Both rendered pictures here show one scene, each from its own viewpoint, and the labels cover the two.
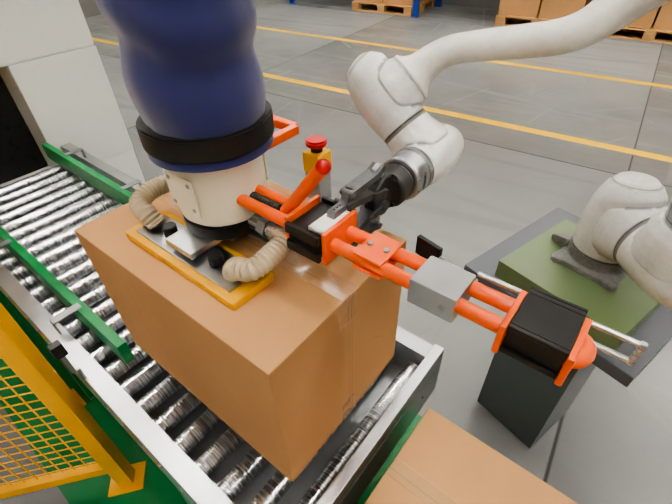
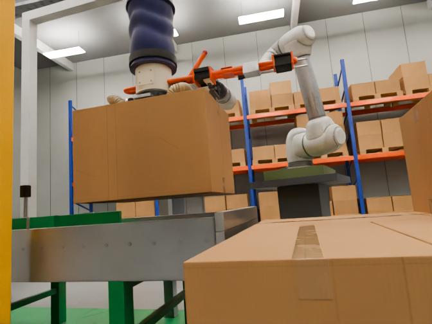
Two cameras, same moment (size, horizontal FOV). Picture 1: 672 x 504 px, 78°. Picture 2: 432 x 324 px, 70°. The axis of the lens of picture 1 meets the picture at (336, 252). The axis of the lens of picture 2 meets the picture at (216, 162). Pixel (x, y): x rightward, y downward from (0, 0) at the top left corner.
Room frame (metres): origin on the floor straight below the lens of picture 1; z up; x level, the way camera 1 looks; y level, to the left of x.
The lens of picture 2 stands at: (-0.69, 0.56, 0.63)
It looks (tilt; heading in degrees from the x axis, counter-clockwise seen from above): 8 degrees up; 336
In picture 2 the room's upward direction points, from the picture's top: 4 degrees counter-clockwise
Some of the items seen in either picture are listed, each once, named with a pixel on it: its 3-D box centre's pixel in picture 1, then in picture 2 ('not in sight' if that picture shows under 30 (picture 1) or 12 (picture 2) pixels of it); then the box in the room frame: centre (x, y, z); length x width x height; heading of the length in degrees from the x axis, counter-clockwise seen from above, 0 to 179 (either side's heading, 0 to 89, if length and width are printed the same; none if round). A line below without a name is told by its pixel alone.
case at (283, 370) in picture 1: (250, 299); (158, 154); (0.70, 0.21, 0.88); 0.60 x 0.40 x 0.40; 51
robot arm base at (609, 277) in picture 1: (591, 250); (297, 167); (0.89, -0.73, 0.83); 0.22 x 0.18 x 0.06; 38
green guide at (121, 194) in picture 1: (132, 193); (12, 225); (1.66, 0.93, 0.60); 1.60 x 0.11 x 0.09; 50
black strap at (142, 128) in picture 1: (209, 122); (153, 63); (0.70, 0.21, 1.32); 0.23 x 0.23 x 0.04
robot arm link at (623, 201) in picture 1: (622, 215); (299, 145); (0.87, -0.75, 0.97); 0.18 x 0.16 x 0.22; 7
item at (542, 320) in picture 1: (540, 335); (283, 62); (0.31, -0.24, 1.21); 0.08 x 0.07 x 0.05; 50
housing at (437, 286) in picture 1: (440, 288); (251, 69); (0.40, -0.14, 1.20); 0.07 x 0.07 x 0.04; 50
